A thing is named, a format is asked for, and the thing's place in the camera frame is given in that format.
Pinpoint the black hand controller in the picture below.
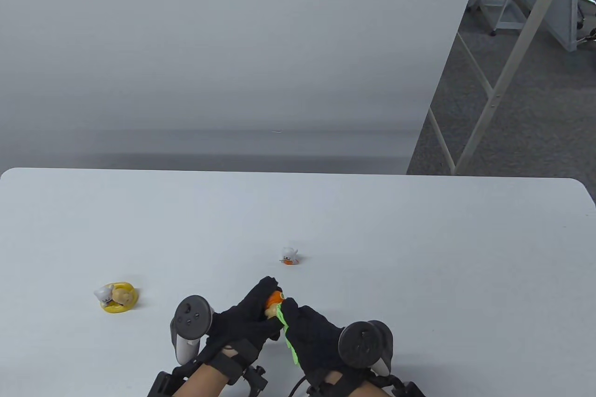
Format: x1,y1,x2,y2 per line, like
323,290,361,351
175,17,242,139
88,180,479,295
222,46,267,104
338,320,394,377
170,295,214,365

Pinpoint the large white backdrop board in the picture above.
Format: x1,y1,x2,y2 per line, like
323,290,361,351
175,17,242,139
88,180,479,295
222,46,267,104
0,0,488,175

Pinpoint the black right hand controller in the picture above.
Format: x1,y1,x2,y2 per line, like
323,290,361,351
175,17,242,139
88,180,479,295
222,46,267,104
338,320,394,377

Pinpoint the orange capped dog ornament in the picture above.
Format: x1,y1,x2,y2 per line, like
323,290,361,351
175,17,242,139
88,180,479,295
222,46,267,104
264,290,285,319

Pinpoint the yellow ring animal ornament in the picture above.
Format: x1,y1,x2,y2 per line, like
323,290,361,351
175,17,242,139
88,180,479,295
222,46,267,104
94,281,139,314

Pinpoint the person's left hand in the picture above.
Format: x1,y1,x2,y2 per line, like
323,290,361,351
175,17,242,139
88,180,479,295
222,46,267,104
200,276,285,366

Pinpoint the black left wrist strap mount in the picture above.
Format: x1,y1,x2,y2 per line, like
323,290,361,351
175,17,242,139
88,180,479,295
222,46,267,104
148,346,269,397

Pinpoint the black right wrist strap mount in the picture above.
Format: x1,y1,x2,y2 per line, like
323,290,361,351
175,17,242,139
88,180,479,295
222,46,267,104
305,367,427,397

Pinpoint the person's right forearm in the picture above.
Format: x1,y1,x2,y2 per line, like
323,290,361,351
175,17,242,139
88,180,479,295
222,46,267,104
345,376,397,397

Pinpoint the person's left forearm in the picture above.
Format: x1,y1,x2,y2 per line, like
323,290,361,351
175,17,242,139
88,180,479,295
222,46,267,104
175,362,234,397

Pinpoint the person's right hand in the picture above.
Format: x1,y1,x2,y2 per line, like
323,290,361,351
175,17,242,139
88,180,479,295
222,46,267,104
279,297,357,375

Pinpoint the white metal support frame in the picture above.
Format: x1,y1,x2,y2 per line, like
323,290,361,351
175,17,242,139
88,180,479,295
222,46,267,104
426,0,581,176

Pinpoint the black wrist strap mount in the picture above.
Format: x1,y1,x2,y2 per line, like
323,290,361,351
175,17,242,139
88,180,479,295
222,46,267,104
148,346,269,397
305,367,427,397

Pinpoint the green dusting cloth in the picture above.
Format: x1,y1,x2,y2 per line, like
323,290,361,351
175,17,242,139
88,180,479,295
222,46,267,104
276,303,299,365

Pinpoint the black left hand controller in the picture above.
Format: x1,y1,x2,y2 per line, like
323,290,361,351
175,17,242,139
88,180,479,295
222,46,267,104
170,295,214,365

